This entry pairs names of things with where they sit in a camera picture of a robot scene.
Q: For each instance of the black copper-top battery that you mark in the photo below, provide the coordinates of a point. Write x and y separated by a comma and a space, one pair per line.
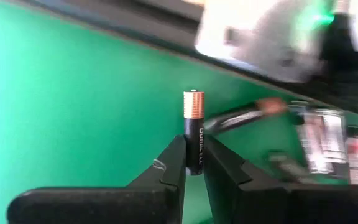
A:
194, 133
244, 116

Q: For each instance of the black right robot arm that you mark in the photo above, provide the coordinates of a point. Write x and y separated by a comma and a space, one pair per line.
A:
337, 46

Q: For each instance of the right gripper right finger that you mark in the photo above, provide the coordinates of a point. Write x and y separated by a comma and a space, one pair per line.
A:
275, 205

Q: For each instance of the green table mat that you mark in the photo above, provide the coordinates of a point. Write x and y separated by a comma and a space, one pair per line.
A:
57, 109

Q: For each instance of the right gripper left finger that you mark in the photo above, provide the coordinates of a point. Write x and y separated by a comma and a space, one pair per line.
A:
104, 205

